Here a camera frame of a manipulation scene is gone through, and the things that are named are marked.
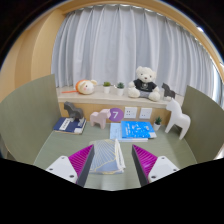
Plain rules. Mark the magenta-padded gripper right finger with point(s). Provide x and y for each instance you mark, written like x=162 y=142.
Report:
x=146 y=161

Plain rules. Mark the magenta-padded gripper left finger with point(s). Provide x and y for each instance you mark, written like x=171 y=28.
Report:
x=80 y=161

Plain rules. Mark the blue towel with yellow print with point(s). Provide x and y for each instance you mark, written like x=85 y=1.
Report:
x=106 y=156

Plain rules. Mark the bright blue book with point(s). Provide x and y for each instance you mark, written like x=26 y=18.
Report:
x=138 y=129

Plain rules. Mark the small potted plant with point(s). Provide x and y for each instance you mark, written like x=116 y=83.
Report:
x=157 y=126
x=120 y=91
x=106 y=89

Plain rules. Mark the dark blue book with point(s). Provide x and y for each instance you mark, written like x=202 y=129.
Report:
x=68 y=125

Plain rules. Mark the light blue book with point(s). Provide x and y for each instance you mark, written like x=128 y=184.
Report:
x=115 y=131

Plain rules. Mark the pink horse figure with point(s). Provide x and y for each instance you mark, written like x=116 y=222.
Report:
x=99 y=118

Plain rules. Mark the dark grey horse figure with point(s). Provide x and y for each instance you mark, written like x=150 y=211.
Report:
x=74 y=111

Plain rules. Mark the large white horse figure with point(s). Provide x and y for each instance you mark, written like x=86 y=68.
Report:
x=178 y=118

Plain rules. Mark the round purple number sign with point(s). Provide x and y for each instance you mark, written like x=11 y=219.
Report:
x=116 y=115

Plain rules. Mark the wooden desk shelf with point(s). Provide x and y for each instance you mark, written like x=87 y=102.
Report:
x=100 y=99

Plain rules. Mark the green desk divider panel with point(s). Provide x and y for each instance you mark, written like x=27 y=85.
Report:
x=26 y=120
x=206 y=126

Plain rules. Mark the small dark horse figure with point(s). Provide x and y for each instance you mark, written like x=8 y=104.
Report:
x=168 y=91

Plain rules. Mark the cream and orange plush toy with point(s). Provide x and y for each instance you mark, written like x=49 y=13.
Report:
x=86 y=87

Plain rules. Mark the white teddy bear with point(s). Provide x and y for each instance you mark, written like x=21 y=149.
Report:
x=145 y=83

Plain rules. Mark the white curtain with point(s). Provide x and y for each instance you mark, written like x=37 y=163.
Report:
x=116 y=43

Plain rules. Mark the ceiling light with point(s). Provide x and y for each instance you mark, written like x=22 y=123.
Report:
x=200 y=29

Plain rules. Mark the white wall socket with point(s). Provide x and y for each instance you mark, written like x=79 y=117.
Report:
x=130 y=112
x=145 y=113

